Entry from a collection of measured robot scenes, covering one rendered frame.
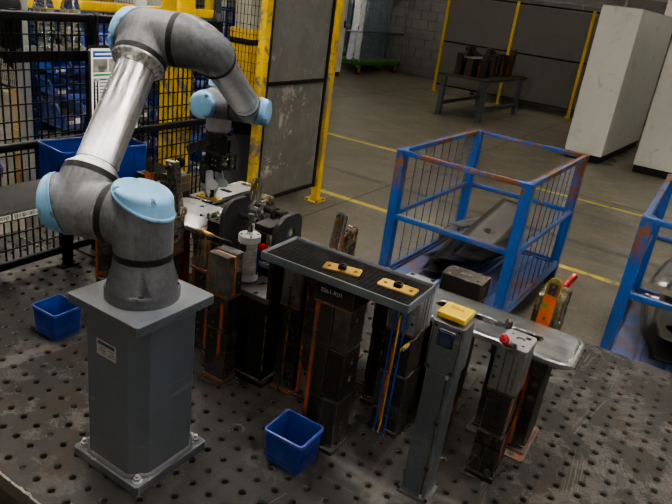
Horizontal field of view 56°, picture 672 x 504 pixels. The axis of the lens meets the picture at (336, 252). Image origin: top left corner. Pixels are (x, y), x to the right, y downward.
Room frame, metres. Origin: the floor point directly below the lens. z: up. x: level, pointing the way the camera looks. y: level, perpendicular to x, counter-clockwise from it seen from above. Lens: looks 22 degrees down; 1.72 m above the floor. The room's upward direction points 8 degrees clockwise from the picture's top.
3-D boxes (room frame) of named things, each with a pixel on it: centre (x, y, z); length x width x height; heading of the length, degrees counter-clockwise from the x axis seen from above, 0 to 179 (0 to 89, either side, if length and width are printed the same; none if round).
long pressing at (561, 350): (1.67, -0.01, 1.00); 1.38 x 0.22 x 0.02; 61
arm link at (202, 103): (1.79, 0.40, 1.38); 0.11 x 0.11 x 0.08; 81
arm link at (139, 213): (1.15, 0.39, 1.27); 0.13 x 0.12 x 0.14; 81
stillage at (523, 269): (3.86, -0.92, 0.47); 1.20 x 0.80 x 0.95; 149
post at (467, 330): (1.14, -0.26, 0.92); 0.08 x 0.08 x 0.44; 61
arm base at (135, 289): (1.15, 0.38, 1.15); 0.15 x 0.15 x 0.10
